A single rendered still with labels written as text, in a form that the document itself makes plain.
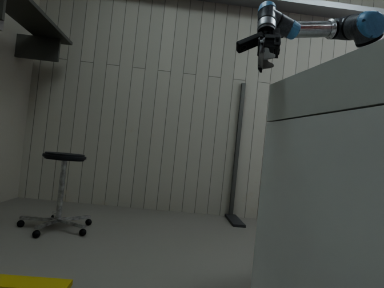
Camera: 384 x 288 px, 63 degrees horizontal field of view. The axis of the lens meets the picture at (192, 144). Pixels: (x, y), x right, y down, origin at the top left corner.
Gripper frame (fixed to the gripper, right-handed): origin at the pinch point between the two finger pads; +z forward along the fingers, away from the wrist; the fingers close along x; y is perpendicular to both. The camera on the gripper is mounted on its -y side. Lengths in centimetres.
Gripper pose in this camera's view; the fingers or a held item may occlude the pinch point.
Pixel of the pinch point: (259, 67)
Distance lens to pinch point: 121.1
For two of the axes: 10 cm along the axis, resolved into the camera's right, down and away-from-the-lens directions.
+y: 9.9, 0.7, -1.5
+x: 0.9, 5.2, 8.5
